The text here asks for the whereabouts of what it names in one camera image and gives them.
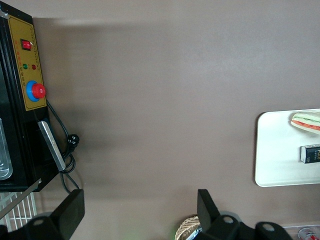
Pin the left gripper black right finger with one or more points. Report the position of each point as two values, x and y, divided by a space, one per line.
208 212

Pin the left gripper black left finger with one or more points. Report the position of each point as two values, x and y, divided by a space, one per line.
71 210

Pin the beige plastic tray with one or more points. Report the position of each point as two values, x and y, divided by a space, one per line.
277 150

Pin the small black gum box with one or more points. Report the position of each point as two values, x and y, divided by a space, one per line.
311 153

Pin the stacked aluminium foil containers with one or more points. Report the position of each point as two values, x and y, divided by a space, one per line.
196 232

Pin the light tan wicker basket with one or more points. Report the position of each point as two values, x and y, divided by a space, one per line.
185 226

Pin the clear acrylic bottle rack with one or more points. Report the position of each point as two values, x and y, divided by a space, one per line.
291 231

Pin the black sealing machine yellow panel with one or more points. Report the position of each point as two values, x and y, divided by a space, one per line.
23 140

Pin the wrapped triangle sandwich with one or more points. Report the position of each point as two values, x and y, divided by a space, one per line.
306 122

